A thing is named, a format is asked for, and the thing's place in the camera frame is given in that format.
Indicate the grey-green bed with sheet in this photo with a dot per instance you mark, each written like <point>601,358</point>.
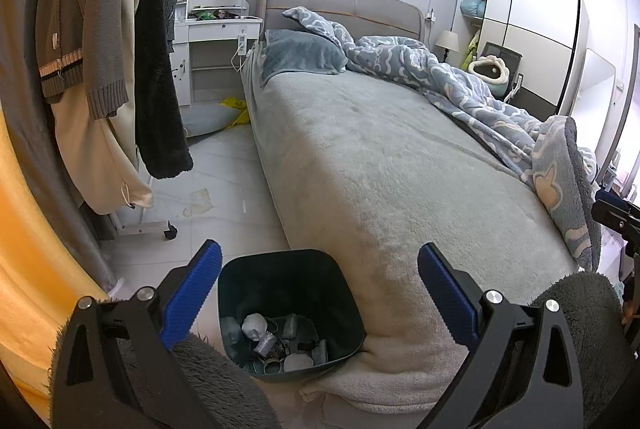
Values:
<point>369,171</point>

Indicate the dark teal trash bin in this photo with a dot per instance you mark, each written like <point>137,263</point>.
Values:
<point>304,296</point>

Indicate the beige trench coat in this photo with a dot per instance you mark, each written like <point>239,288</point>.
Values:
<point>101,155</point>

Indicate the cream cat bed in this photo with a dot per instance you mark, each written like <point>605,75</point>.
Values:
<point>494,72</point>

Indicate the black fuzzy garment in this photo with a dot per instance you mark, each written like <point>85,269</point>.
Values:
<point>160,136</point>

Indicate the bedside table lamp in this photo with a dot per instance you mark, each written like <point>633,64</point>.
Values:
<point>448,42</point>

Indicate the grey knit cardigan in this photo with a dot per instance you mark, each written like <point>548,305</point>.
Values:
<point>103,64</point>

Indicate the teal blue pillow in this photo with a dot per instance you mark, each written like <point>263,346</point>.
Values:
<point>287,50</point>

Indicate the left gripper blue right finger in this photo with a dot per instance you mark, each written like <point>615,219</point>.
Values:
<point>455,294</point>

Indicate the white clothes rack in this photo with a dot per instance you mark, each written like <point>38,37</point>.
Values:
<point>134,220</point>

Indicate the white dressing table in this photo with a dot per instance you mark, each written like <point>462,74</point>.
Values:
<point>205,63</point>

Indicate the white power strip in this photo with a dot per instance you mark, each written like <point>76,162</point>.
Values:
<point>242,44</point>

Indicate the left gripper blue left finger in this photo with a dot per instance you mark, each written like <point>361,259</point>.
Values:
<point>184,291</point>

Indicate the yellow bag on floor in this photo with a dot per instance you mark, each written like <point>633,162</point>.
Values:
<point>242,117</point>

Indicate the white sock ball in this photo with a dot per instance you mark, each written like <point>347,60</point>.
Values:
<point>297,362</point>
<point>254,326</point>

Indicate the blue patterned fleece blanket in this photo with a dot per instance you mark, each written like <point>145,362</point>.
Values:
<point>544,155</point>

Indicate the person's right hand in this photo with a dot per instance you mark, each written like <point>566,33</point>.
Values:
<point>629,312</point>

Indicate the grey upholstered headboard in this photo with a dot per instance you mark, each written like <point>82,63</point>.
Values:
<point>360,17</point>

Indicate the white and black wardrobe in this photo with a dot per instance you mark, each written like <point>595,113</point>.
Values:
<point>550,36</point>

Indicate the clear bubble wrap piece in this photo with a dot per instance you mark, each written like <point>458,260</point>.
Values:
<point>231,330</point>

